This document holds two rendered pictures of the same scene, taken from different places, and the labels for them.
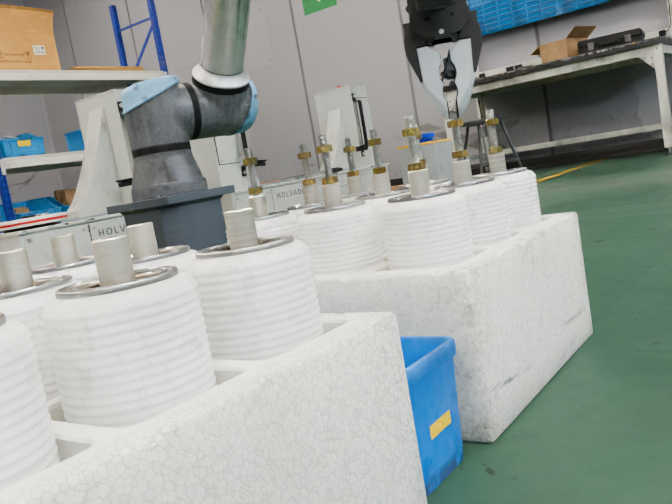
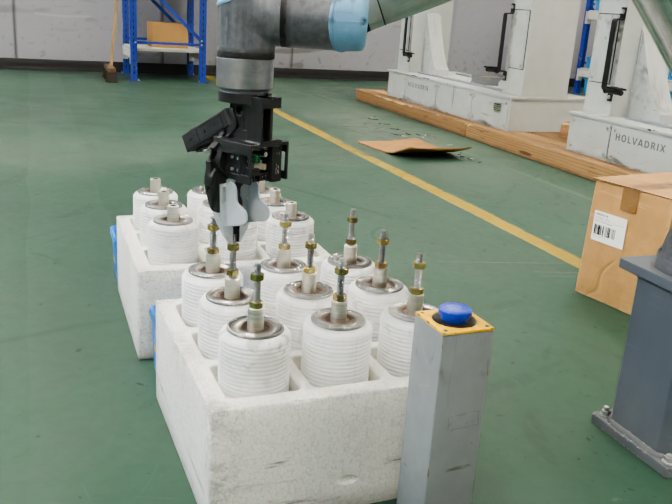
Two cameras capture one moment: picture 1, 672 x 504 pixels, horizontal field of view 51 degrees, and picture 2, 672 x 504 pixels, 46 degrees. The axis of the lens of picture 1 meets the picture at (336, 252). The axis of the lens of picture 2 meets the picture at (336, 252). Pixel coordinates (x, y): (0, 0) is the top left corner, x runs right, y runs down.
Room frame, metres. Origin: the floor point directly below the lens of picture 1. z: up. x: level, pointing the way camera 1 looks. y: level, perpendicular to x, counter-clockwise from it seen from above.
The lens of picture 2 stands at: (1.57, -1.00, 0.66)
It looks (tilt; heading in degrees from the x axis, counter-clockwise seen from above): 17 degrees down; 121
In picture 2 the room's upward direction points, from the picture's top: 4 degrees clockwise
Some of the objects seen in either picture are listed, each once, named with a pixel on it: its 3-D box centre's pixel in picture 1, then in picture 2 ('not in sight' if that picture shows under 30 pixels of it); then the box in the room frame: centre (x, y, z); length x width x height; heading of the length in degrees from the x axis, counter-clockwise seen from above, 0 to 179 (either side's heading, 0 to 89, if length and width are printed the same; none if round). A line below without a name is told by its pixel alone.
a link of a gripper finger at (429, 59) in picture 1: (432, 84); (253, 211); (0.91, -0.16, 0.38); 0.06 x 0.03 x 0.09; 172
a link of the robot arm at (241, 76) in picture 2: not in sight; (246, 75); (0.90, -0.17, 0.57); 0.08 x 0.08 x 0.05
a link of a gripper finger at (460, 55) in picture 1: (462, 78); (233, 215); (0.90, -0.19, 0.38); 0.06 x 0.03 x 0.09; 172
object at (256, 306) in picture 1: (266, 362); (173, 265); (0.54, 0.07, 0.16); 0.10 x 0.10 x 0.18
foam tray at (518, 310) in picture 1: (402, 312); (303, 387); (0.96, -0.08, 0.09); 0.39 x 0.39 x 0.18; 55
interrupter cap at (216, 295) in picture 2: (464, 184); (232, 296); (0.89, -0.17, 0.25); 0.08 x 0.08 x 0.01
